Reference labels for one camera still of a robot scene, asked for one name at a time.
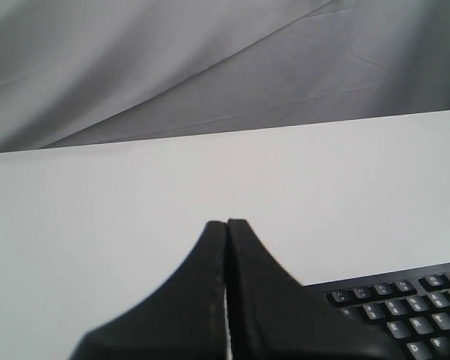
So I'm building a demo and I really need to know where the grey backdrop cloth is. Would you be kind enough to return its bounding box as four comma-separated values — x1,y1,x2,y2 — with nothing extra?
0,1,450,152

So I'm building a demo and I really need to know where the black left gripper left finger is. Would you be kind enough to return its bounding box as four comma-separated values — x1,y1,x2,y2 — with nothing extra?
71,221,226,360

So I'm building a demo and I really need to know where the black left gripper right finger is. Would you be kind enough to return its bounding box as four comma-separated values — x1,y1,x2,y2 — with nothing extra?
226,219,400,359

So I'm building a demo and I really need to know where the black acer keyboard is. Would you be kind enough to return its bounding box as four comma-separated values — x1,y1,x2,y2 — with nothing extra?
306,262,450,359

